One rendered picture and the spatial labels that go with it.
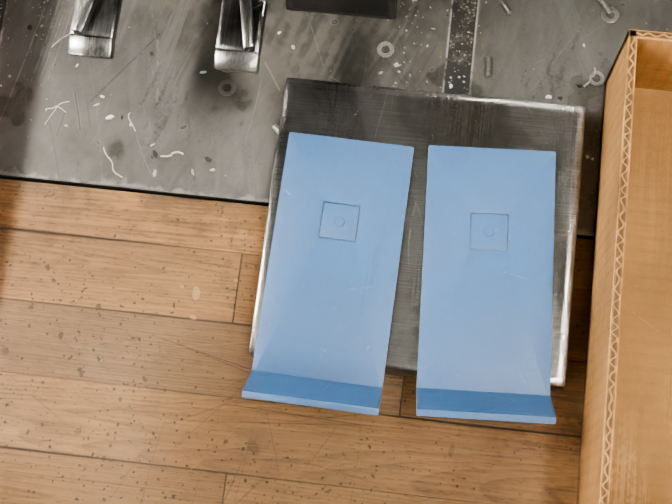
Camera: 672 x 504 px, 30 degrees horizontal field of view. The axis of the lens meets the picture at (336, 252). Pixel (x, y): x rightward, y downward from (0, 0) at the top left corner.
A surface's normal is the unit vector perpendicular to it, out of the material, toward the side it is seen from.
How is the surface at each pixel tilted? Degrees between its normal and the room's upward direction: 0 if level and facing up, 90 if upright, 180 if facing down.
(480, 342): 0
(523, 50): 0
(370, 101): 0
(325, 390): 60
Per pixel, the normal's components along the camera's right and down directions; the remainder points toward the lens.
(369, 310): -0.04, -0.25
